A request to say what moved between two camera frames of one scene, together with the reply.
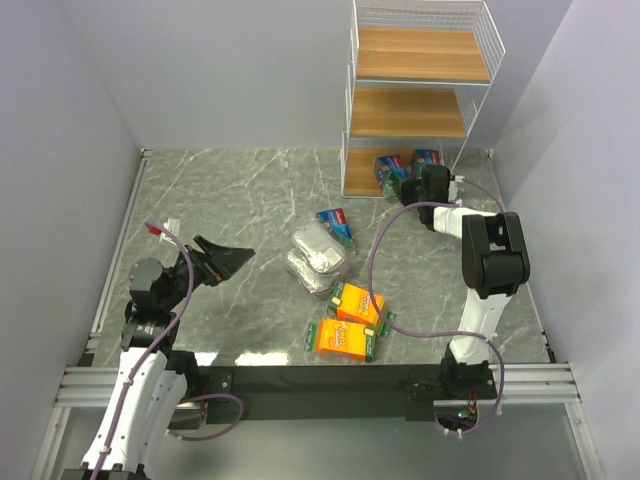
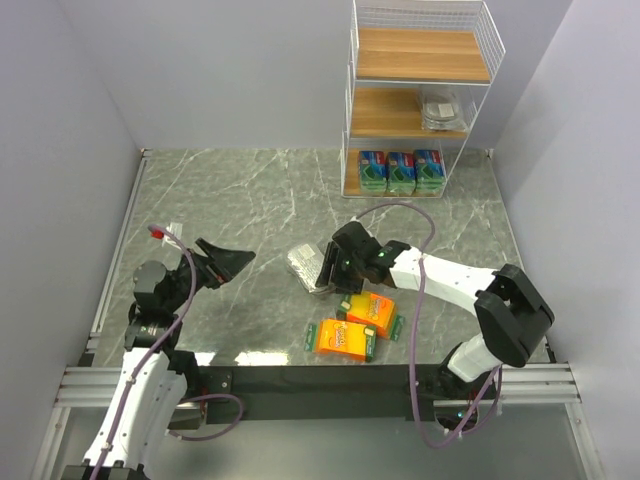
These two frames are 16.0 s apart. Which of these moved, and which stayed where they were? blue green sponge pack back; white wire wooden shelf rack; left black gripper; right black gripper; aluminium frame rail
Moved: blue green sponge pack back; right black gripper
Stayed: left black gripper; white wire wooden shelf rack; aluminium frame rail
